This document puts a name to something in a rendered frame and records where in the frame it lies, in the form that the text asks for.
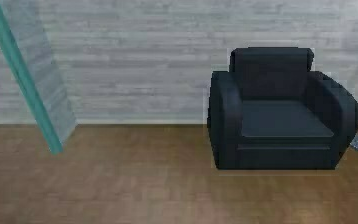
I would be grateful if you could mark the black armchair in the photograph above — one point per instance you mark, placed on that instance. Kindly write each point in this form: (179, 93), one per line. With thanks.
(280, 120)

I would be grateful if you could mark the teal glass panel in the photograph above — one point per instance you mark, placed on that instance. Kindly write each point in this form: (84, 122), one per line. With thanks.
(27, 86)

